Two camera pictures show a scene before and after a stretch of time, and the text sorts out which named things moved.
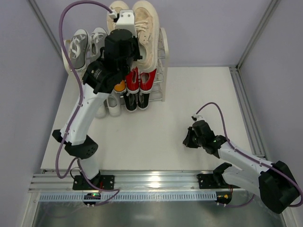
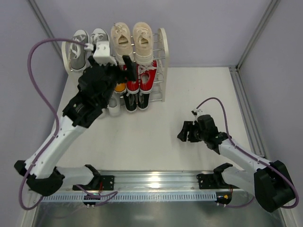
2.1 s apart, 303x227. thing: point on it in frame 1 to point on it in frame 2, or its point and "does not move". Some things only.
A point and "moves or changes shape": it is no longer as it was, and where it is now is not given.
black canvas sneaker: [130, 101] does not move
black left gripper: [133, 56] to [114, 70]
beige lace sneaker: [117, 5] moves or changes shape
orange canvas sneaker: [120, 88] does not move
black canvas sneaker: [143, 100] does not move
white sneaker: [114, 103] does not move
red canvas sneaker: [132, 81] does not move
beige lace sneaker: [147, 31] moves or changes shape
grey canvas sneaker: [78, 49] does not move
